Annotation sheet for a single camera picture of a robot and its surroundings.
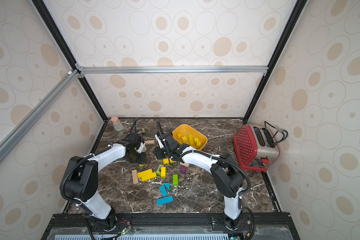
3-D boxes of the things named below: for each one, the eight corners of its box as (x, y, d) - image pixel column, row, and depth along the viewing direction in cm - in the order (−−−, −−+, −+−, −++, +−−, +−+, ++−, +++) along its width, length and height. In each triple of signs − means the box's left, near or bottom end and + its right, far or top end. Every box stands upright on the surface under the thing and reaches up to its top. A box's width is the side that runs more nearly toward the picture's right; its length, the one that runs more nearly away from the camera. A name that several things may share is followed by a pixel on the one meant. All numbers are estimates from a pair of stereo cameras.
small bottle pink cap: (114, 130, 112) (109, 122, 105) (116, 124, 116) (112, 116, 109) (122, 130, 112) (118, 122, 105) (124, 124, 116) (120, 116, 109)
